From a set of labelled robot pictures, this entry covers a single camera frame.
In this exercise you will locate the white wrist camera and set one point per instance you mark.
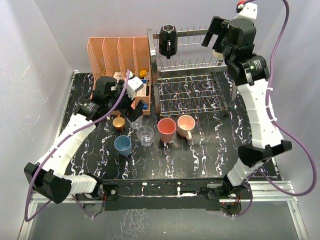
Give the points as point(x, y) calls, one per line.
point(133, 86)
point(247, 11)

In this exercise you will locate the small orange ceramic mug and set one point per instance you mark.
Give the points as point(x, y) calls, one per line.
point(119, 123)

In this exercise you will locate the blue plastic tumbler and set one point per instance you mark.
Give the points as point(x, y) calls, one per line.
point(123, 145)

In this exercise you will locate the yellow eraser block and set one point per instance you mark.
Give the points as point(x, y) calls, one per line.
point(142, 74)

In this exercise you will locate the pink plastic tumbler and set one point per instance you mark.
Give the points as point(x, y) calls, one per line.
point(167, 128)

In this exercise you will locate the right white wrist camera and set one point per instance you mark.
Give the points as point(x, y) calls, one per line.
point(247, 11)

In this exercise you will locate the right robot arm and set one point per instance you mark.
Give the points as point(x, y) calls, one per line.
point(249, 71)

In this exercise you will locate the white barcode card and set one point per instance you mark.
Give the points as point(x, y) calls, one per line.
point(118, 76)

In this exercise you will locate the black ceramic mug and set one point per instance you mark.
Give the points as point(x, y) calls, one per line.
point(168, 41)

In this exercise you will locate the brown and cream cup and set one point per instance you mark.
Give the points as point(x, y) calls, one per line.
point(217, 55)

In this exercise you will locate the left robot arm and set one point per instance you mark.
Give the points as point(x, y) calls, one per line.
point(47, 176)

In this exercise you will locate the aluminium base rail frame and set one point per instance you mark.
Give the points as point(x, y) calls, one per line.
point(167, 210)

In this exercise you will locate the peach plastic desk organizer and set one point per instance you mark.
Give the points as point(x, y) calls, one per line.
point(108, 55)

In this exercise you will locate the clear faceted glass cup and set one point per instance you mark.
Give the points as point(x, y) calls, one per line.
point(135, 125)

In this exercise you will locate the steel two-tier dish rack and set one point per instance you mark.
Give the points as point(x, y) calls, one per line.
point(192, 81)

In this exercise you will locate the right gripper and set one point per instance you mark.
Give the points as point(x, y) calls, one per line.
point(214, 28)

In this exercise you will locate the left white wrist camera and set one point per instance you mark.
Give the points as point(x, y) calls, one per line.
point(133, 86)

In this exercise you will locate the pink textured mug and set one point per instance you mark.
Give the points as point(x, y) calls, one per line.
point(185, 126)

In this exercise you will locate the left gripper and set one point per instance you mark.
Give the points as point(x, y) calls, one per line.
point(135, 113)

